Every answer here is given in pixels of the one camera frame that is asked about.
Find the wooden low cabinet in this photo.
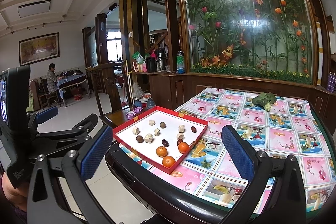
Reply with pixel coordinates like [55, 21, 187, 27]
[133, 72, 335, 134]

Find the orange mandarin front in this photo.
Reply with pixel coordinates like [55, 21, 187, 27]
[162, 156, 175, 168]

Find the dark wooden chair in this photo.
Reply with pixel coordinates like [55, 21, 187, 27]
[86, 60, 133, 128]

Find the beige cut fruit piece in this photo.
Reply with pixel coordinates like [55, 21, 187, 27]
[144, 134, 154, 143]

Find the red rimmed white tray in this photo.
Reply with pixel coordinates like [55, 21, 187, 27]
[113, 106, 208, 174]

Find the black thermos flask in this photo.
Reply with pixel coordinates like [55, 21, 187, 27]
[155, 47, 166, 72]

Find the green leafy vegetable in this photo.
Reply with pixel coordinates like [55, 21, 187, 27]
[252, 93, 277, 112]

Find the dark red date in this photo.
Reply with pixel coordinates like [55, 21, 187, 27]
[162, 139, 169, 147]
[191, 126, 197, 133]

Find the framed landscape painting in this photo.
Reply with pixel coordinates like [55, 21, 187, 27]
[19, 32, 60, 66]

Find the floral patterned tablecloth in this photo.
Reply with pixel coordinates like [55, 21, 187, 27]
[122, 88, 335, 212]

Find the rectangular ceiling lamp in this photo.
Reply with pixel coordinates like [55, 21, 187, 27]
[18, 0, 51, 18]

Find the orange mandarin right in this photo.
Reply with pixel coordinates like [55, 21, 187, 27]
[178, 142, 189, 153]

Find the person's left hand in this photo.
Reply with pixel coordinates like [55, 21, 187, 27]
[2, 173, 29, 212]

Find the seated person in background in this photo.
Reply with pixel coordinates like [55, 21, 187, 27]
[46, 63, 64, 93]

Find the blue cloth background table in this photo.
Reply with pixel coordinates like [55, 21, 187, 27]
[58, 74, 91, 107]

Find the beige round fruit slice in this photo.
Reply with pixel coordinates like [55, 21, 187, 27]
[177, 133, 185, 139]

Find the orange mandarin middle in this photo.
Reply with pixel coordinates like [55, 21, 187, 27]
[155, 146, 168, 158]

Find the orange mandarin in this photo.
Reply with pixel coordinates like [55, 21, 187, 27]
[178, 142, 189, 153]
[162, 156, 175, 168]
[155, 146, 168, 158]

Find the dark red date on cloth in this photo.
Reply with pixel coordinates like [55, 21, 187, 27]
[191, 126, 197, 133]

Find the floral glass partition screen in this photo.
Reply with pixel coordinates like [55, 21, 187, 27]
[180, 0, 317, 86]

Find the brown round longan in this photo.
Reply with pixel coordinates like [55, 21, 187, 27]
[136, 135, 143, 143]

